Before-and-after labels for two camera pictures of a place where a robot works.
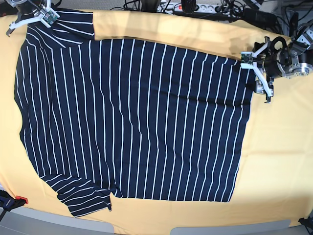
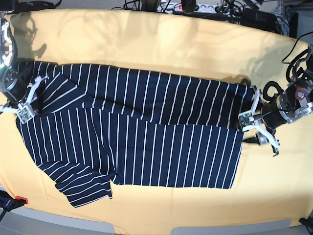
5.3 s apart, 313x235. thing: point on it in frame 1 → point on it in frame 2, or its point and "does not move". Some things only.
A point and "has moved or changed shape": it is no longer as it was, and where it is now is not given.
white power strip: [200, 8] does not move
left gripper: [24, 7] → [14, 86]
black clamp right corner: [306, 222] does not move
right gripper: [290, 60] → [286, 107]
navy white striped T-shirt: [100, 117] has moved or changed shape
